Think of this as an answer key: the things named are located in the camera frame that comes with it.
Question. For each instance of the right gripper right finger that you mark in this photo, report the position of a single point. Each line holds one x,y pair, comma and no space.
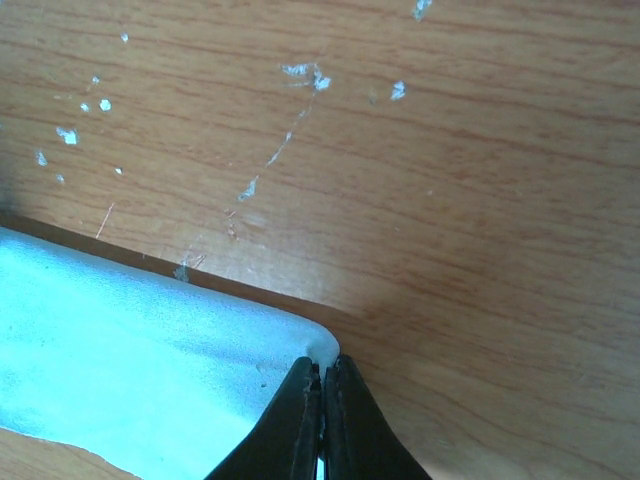
358,442

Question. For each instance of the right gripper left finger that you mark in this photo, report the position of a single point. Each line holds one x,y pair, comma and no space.
284,443

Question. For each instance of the blue cleaning cloth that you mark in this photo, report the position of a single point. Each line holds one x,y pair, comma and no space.
159,377

